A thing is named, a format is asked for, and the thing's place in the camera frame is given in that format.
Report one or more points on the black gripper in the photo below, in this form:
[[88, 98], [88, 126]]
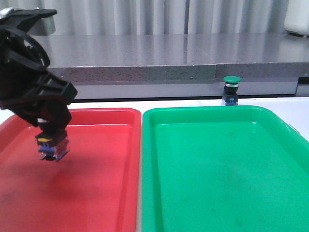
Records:
[[27, 88]]

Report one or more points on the red mushroom push button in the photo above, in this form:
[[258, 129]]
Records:
[[53, 142]]

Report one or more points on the green mushroom push button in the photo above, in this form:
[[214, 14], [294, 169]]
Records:
[[230, 96]]

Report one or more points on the grey stone counter ledge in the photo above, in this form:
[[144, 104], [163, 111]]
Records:
[[111, 67]]

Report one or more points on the red plastic tray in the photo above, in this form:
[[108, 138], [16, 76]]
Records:
[[94, 188]]

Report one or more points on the green plastic tray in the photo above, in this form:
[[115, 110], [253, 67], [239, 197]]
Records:
[[223, 169]]

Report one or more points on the white appliance on counter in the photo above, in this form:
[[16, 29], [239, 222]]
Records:
[[297, 17]]

